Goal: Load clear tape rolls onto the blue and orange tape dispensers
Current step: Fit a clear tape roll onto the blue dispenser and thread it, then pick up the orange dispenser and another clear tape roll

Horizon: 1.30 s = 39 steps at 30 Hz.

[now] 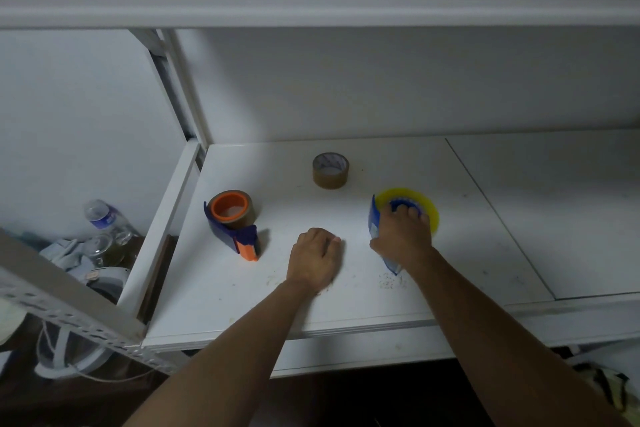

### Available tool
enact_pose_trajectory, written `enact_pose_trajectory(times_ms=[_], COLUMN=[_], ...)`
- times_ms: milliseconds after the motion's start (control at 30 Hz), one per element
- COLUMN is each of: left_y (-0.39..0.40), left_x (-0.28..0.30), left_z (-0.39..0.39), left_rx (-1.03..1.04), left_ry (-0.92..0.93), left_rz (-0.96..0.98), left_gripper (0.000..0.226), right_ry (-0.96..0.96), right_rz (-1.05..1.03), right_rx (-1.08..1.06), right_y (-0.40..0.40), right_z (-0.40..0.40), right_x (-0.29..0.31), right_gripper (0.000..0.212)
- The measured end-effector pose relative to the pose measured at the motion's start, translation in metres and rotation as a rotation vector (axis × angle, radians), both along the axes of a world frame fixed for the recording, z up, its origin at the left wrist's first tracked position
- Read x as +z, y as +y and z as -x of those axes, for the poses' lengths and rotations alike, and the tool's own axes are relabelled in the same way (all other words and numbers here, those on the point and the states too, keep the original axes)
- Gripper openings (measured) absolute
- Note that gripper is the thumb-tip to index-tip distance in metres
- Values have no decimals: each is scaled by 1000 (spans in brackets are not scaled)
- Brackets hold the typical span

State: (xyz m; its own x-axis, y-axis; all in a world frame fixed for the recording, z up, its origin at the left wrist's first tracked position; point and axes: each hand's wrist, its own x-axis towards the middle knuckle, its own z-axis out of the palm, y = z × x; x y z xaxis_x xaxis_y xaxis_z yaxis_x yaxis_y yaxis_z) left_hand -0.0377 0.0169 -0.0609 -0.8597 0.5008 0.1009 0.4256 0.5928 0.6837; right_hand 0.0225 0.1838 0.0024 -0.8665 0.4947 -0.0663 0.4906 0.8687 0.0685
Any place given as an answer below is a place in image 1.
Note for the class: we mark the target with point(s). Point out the person's left forearm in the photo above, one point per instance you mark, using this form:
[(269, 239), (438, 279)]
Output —
[(225, 366)]

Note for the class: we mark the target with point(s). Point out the large brown tape roll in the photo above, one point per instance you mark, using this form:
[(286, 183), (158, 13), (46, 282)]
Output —
[(247, 219)]

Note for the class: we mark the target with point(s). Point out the person's left hand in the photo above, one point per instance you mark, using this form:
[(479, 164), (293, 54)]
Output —
[(315, 259)]

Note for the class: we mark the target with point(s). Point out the white crumpled cloth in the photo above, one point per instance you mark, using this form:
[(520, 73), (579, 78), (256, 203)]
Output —
[(65, 254)]

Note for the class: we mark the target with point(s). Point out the clear plastic water bottle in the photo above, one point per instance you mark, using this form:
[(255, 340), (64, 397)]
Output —
[(102, 216)]

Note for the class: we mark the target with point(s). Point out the white metal shelf rack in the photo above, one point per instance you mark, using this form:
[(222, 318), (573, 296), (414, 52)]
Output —
[(500, 201)]

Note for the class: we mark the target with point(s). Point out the person's right forearm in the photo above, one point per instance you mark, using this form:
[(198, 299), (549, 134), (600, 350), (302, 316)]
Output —
[(500, 351)]

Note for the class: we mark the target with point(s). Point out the person's right hand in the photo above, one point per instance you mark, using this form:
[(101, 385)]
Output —
[(402, 239)]

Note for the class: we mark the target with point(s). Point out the green yellow bag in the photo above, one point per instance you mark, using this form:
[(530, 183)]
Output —
[(607, 381)]

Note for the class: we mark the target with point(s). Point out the small brown tape roll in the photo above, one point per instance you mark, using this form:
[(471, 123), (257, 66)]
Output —
[(330, 180)]

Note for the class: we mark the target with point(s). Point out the yellow tape roll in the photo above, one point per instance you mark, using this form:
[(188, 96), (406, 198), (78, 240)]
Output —
[(430, 211)]

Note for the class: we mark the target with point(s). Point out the clear glass jar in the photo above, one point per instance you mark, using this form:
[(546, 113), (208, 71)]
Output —
[(100, 247)]

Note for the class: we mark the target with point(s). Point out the orange and blue tape dispenser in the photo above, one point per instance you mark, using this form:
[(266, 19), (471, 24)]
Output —
[(220, 234)]

